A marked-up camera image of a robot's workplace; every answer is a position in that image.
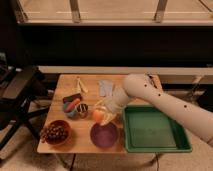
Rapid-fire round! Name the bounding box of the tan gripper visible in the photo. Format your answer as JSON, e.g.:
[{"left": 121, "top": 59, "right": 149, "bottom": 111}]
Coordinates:
[{"left": 94, "top": 99, "right": 121, "bottom": 126}]

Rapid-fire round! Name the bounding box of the orange apple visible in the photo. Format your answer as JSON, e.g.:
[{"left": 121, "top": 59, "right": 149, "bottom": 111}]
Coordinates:
[{"left": 92, "top": 110, "right": 104, "bottom": 123}]

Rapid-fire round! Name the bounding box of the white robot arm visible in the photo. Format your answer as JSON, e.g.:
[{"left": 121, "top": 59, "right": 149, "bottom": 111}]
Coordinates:
[{"left": 94, "top": 74, "right": 213, "bottom": 147}]

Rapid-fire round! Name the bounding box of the purple bowl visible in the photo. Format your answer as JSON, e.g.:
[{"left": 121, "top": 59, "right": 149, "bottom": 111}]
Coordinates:
[{"left": 90, "top": 122, "right": 119, "bottom": 148}]

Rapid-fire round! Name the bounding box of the blue small bowl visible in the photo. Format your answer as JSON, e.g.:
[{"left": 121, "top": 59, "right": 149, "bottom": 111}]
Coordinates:
[{"left": 62, "top": 102, "right": 77, "bottom": 118}]

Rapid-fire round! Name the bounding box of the red bowl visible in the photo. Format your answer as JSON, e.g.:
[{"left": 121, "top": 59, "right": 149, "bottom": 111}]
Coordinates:
[{"left": 45, "top": 120, "right": 71, "bottom": 146}]

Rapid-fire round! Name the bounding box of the grey blue cloth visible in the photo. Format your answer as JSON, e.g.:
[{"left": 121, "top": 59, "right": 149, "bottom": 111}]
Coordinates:
[{"left": 99, "top": 80, "right": 114, "bottom": 97}]

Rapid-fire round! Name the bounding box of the metal cup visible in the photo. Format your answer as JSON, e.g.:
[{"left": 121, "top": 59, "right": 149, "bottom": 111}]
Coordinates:
[{"left": 76, "top": 103, "right": 88, "bottom": 118}]

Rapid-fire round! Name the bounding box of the banana peel toy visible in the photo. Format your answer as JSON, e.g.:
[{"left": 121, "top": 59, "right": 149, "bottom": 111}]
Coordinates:
[{"left": 76, "top": 77, "right": 88, "bottom": 93}]

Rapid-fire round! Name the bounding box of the green plastic tray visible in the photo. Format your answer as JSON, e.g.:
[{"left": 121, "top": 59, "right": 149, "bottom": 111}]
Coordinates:
[{"left": 122, "top": 105, "right": 192, "bottom": 153}]

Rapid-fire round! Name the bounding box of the red carrot toy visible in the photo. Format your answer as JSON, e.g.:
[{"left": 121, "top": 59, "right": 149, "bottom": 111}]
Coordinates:
[{"left": 65, "top": 98, "right": 81, "bottom": 112}]

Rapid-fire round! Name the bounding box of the black rectangular block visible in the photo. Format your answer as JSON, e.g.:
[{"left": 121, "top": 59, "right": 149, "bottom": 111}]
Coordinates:
[{"left": 63, "top": 93, "right": 82, "bottom": 103}]

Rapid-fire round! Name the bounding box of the dark grapes bunch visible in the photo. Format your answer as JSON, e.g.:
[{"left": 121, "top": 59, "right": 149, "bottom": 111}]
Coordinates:
[{"left": 40, "top": 125, "right": 68, "bottom": 142}]

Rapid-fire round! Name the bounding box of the black office chair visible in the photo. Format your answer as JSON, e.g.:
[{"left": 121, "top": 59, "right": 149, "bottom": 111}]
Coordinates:
[{"left": 0, "top": 52, "right": 49, "bottom": 151}]

